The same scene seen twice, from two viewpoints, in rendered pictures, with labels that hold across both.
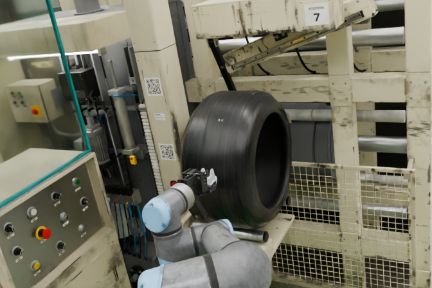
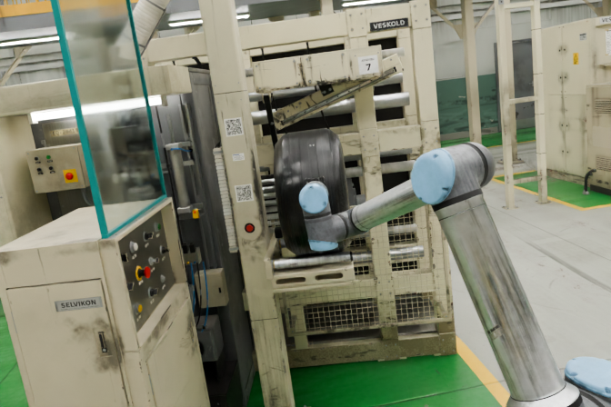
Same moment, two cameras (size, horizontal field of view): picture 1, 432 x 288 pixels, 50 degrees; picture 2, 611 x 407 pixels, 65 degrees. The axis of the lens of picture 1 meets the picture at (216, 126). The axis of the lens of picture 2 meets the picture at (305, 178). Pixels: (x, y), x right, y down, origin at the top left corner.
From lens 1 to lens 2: 96 cm
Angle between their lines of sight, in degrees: 27
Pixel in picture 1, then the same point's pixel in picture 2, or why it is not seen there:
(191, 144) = (288, 168)
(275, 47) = (323, 102)
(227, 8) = (289, 63)
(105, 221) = (176, 276)
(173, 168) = (250, 209)
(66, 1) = not seen: outside the picture
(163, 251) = (322, 232)
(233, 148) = (332, 164)
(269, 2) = (327, 56)
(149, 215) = (309, 197)
